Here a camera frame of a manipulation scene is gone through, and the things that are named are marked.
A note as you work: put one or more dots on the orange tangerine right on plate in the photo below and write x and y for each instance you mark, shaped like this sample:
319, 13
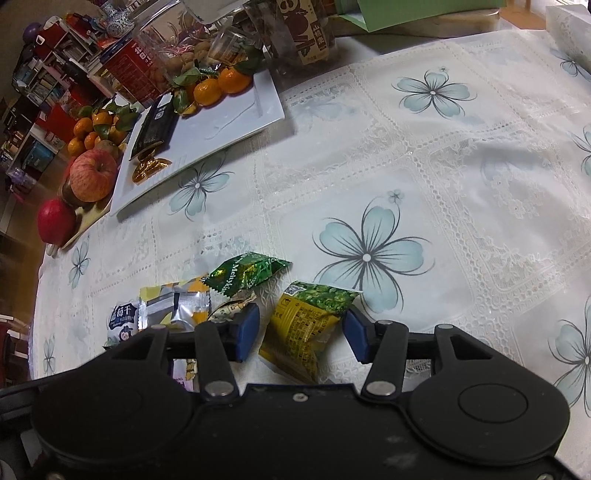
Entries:
232, 82

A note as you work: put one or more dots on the green foil candy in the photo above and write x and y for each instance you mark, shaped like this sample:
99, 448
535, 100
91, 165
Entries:
243, 272

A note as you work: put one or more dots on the desk calendar green base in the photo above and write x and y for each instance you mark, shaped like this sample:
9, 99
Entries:
374, 15

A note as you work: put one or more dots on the orange tangerine on plate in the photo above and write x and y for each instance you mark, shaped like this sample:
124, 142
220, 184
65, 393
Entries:
207, 93
232, 82

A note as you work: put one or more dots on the black white blueberry packet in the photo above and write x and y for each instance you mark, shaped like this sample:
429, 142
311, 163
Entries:
122, 323

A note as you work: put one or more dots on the yellow green snack packet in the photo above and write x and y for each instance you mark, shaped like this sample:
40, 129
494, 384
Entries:
301, 325

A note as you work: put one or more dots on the black chocolate packet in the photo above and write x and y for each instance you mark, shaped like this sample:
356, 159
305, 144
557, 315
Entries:
156, 129

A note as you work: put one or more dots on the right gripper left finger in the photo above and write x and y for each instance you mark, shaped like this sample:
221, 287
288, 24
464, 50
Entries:
217, 345

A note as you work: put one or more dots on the gold wrapped candy on plate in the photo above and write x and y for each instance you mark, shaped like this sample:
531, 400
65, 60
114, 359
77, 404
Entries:
148, 167

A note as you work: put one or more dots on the white floral tablecloth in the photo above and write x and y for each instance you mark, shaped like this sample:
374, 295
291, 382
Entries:
449, 182

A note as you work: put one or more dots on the white hawthorn snack packet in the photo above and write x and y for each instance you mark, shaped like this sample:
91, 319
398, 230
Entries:
184, 372

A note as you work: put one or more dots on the wooden fruit board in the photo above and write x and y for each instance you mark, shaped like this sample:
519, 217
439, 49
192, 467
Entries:
86, 217

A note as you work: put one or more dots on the pink yellow apple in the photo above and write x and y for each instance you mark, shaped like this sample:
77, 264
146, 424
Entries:
92, 175

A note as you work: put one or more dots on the brown patterned snack jar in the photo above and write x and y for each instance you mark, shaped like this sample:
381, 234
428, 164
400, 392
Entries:
296, 33

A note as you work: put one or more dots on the red tin canister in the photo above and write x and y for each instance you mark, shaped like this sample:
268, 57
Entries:
133, 69

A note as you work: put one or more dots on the white rectangular plate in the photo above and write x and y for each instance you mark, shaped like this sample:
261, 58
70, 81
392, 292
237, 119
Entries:
197, 137

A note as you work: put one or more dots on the dark red apple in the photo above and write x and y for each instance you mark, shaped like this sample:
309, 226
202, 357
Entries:
56, 222

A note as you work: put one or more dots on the orange tangerine left on plate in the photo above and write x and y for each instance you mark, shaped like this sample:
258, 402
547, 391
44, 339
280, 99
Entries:
207, 93

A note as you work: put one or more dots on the peanut pattern snack packet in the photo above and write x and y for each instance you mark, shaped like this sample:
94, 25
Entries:
235, 305

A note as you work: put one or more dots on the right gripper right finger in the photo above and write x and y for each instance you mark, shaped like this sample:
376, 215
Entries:
383, 345

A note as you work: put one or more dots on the dark brown fruit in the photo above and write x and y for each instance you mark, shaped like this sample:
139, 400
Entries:
67, 195

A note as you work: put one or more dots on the yellow silver snack packet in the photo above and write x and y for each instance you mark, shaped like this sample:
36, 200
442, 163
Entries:
179, 306

